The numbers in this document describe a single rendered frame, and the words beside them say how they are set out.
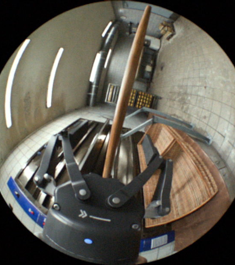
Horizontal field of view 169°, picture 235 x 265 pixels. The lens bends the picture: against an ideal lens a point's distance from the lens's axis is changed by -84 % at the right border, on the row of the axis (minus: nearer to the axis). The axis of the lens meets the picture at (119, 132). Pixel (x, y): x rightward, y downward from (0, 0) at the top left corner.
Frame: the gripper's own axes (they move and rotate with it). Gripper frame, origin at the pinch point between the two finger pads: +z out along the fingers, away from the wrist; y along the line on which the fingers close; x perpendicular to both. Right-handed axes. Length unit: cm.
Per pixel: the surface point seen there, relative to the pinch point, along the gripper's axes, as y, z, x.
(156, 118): 26, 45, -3
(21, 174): -87, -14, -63
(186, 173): 60, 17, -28
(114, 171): 2.9, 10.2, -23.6
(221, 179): 61, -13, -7
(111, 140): -0.7, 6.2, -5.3
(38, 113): -141, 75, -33
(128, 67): -0.6, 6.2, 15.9
